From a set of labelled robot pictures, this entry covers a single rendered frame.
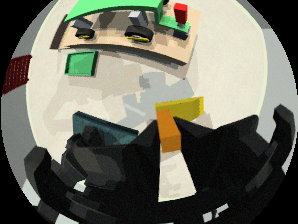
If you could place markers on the green tray floor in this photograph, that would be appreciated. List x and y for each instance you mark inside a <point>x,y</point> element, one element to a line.
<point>80,63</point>

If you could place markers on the green tray walls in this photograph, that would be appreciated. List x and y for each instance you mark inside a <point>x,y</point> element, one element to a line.
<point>92,66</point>

